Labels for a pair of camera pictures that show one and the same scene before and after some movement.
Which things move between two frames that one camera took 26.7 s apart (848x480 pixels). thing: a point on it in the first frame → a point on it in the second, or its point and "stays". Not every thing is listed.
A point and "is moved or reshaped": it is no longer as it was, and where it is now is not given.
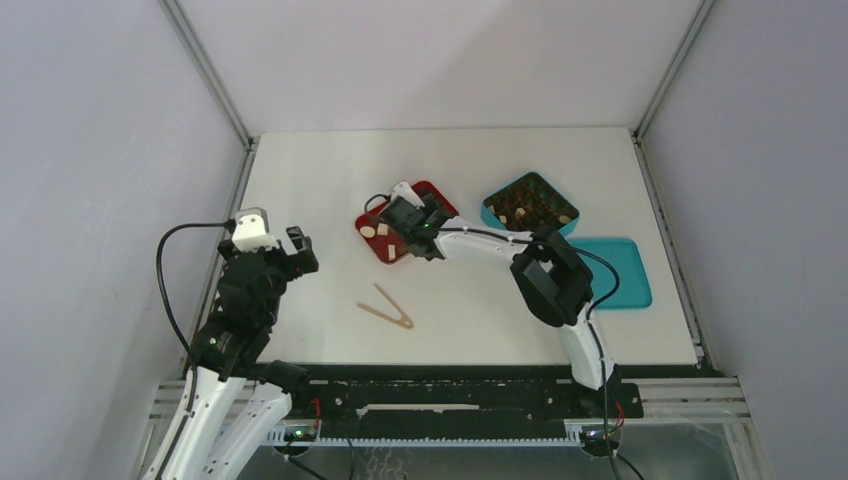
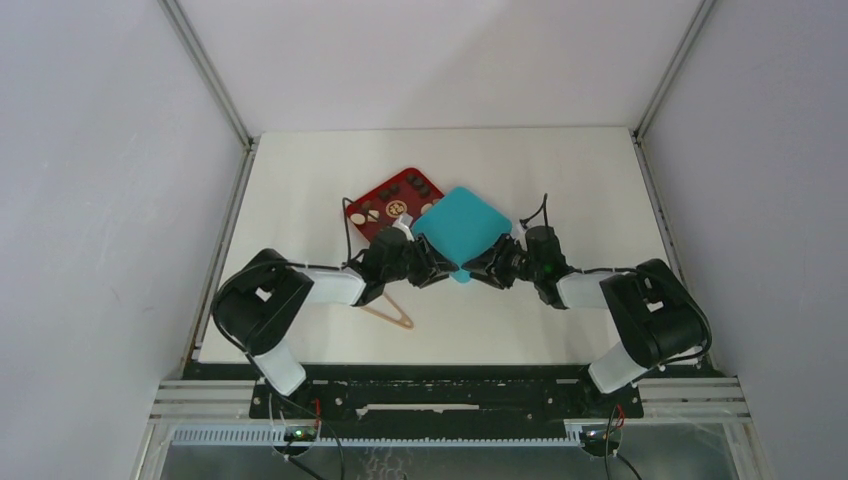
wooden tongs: x=402 y=321 stays
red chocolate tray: x=383 y=238 is moved or reshaped
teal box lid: x=633 y=289 → x=460 y=224
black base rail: x=356 y=399 stays
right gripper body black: x=428 y=207 → x=512 y=263
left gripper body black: x=280 y=266 → x=420 y=269
